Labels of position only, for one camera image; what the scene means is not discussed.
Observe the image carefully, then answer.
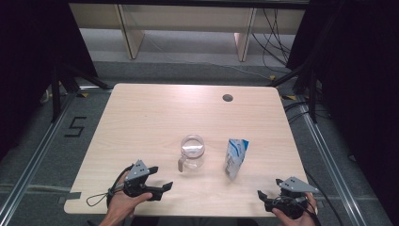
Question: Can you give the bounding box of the person's right hand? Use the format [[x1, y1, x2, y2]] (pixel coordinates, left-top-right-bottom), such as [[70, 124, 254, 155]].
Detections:
[[272, 191, 322, 226]]

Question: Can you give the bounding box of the long black floor cable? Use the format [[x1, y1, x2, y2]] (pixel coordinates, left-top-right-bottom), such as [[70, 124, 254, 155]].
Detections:
[[304, 170, 344, 226]]

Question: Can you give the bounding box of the hanging black cable bundle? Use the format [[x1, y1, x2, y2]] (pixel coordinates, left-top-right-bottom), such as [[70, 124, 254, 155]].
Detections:
[[250, 8, 293, 69]]

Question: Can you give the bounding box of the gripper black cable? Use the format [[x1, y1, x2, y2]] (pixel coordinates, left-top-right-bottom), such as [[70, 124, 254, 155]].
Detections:
[[272, 195, 317, 218], [86, 163, 135, 208]]

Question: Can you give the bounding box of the clear jar with beige lid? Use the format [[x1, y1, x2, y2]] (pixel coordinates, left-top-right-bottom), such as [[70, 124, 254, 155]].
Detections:
[[177, 134, 206, 173]]

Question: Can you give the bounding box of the black floor cable bundle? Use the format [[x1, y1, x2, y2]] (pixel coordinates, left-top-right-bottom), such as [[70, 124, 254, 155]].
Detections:
[[283, 100, 332, 124]]

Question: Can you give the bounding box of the white and blue pouch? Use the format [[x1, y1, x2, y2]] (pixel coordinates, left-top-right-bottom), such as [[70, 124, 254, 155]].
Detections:
[[224, 137, 250, 182]]

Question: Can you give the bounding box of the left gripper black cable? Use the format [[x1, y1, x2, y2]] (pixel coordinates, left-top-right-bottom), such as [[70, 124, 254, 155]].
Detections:
[[86, 163, 135, 208]]

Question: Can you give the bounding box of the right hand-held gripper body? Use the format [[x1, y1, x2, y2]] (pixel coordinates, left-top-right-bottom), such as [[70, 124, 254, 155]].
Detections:
[[264, 176, 320, 220]]

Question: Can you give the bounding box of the metal floor rail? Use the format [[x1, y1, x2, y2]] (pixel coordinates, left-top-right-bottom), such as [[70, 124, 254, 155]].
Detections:
[[0, 92, 78, 218], [299, 100, 361, 226]]

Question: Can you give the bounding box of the person's left hand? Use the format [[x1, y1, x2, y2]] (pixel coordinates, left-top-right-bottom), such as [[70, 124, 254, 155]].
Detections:
[[106, 170, 154, 220]]

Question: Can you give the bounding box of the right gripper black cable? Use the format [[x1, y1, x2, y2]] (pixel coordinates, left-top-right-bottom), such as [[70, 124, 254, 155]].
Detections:
[[272, 195, 317, 218]]

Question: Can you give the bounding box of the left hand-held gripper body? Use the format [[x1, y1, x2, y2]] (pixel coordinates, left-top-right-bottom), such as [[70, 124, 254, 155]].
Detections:
[[122, 159, 165, 202]]

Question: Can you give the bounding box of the black curtain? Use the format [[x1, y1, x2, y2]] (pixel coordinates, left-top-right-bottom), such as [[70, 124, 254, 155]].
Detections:
[[0, 0, 98, 161], [286, 0, 399, 220]]

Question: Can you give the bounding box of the black frame beam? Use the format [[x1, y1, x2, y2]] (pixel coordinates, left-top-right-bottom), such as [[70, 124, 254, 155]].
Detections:
[[68, 0, 311, 9]]

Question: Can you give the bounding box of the black metal stand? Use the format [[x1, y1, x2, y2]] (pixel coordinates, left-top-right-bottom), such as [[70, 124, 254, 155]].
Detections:
[[51, 62, 112, 123], [267, 62, 318, 124]]

